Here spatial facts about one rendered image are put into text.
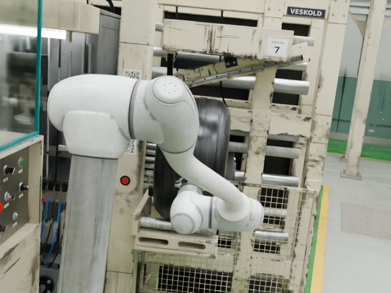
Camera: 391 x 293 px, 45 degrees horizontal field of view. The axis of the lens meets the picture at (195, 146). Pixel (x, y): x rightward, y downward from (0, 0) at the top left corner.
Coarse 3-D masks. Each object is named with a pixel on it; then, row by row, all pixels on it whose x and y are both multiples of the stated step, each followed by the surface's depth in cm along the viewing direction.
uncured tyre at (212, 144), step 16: (208, 112) 193; (224, 112) 196; (208, 128) 187; (224, 128) 190; (208, 144) 185; (224, 144) 188; (160, 160) 186; (208, 160) 184; (224, 160) 187; (160, 176) 187; (176, 176) 185; (224, 176) 189; (160, 192) 189; (176, 192) 187; (208, 192) 186; (160, 208) 195
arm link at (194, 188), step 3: (183, 186) 159; (186, 186) 158; (189, 186) 158; (192, 186) 159; (195, 186) 159; (180, 189) 159; (183, 189) 157; (186, 189) 156; (189, 189) 155; (192, 189) 156; (195, 189) 157; (198, 189) 158; (180, 192) 155; (195, 192) 155; (198, 192) 156; (201, 192) 159
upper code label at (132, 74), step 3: (126, 69) 198; (129, 69) 197; (123, 72) 198; (126, 72) 198; (129, 72) 198; (132, 72) 198; (135, 72) 198; (138, 72) 197; (123, 75) 198; (126, 75) 198; (129, 75) 198; (132, 75) 198; (135, 75) 198; (138, 75) 198; (135, 78) 198; (138, 78) 198
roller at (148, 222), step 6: (144, 222) 202; (150, 222) 202; (156, 222) 202; (162, 222) 202; (168, 222) 202; (162, 228) 203; (168, 228) 202; (210, 228) 201; (210, 234) 202; (216, 234) 201
